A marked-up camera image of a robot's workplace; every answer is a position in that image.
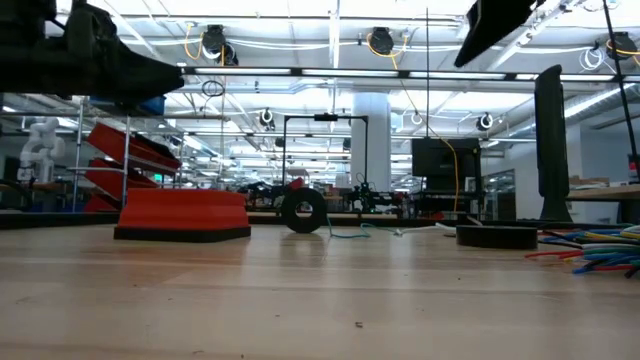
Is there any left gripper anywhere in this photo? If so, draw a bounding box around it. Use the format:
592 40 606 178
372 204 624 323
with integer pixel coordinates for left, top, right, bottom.
64 1 185 109

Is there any black plastic spool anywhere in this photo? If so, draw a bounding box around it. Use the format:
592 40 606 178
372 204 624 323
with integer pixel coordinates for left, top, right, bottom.
280 186 329 235

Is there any white cord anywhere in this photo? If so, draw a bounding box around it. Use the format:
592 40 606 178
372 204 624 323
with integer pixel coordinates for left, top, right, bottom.
393 215 484 238

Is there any thin green cord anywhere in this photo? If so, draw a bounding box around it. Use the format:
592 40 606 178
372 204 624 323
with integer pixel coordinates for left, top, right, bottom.
326 213 402 240

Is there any blue plastic bin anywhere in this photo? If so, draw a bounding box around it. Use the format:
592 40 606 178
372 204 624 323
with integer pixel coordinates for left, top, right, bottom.
137 94 168 117

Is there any metal rack with red bins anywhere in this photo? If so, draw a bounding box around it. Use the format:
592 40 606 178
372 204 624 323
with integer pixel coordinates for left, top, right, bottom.
68 98 184 214

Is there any thin black rod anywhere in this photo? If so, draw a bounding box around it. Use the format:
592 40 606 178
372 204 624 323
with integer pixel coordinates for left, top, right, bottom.
601 0 640 182

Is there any red box with black base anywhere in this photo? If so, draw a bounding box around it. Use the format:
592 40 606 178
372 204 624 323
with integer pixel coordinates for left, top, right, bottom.
113 187 252 244

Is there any black monitor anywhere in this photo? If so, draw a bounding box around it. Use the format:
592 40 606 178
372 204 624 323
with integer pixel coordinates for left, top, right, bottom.
410 136 483 192

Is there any white round pillar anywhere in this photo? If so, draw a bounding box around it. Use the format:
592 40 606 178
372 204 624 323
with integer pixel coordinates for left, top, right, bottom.
350 91 393 194

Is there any wooden side table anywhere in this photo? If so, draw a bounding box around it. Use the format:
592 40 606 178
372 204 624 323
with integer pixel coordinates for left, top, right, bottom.
564 183 640 224

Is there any black bench robot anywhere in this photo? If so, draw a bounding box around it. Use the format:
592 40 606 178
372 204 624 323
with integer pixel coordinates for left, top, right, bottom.
344 180 402 214

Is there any black flat reel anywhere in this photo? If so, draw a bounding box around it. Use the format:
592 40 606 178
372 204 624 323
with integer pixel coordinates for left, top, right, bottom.
455 224 539 251

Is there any black ceiling cable reel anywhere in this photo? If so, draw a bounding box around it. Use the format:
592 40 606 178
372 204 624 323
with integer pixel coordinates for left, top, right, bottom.
201 23 240 67
602 30 640 62
367 26 397 57

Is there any black upright post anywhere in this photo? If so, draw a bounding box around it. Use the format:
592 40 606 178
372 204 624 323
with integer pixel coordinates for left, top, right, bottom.
533 64 574 223

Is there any yellow cable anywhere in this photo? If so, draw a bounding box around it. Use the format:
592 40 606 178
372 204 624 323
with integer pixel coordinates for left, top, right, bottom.
365 31 461 214

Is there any green cable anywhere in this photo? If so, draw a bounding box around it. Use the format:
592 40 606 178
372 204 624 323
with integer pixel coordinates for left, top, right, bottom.
0 209 621 231

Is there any black frame stand with camera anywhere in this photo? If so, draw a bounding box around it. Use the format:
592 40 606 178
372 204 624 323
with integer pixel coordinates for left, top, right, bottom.
281 113 370 201

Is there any bundle of coloured wires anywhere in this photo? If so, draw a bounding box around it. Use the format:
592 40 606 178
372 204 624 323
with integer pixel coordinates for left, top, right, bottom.
523 223 640 280

